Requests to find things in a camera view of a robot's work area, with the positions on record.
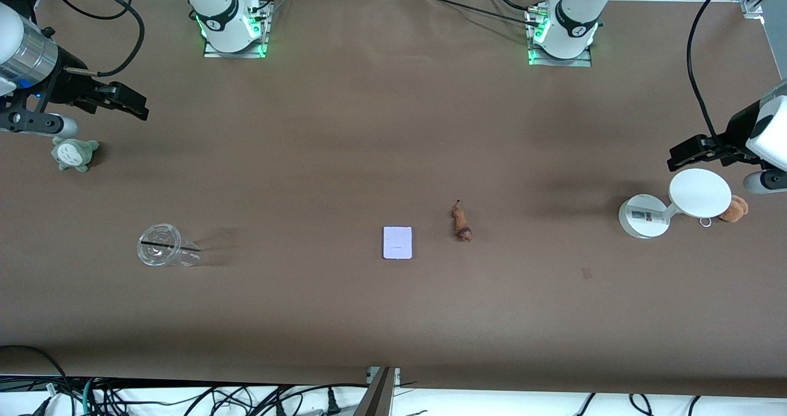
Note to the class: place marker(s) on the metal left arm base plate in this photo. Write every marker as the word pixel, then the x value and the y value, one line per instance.
pixel 562 62

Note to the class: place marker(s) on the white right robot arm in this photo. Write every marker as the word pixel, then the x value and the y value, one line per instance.
pixel 218 1

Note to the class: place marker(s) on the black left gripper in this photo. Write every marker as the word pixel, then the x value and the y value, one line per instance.
pixel 735 133

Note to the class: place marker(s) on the grey Totoro plush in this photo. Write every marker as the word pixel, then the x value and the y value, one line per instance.
pixel 74 155

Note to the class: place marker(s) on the brown table cover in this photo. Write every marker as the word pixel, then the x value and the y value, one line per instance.
pixel 369 127

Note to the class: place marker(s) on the brown lion statue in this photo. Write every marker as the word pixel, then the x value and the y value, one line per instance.
pixel 461 222

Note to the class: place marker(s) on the grey metal post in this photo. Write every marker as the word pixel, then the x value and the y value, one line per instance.
pixel 378 397

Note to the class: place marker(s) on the clear plastic cup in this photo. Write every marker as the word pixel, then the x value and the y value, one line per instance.
pixel 161 247

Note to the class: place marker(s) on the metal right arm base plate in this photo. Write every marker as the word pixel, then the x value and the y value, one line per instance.
pixel 237 54

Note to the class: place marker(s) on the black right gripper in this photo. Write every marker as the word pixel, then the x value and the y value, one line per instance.
pixel 64 86

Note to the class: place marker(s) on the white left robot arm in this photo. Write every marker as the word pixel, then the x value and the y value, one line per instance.
pixel 572 10

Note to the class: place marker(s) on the white square card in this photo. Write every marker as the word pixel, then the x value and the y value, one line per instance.
pixel 398 243

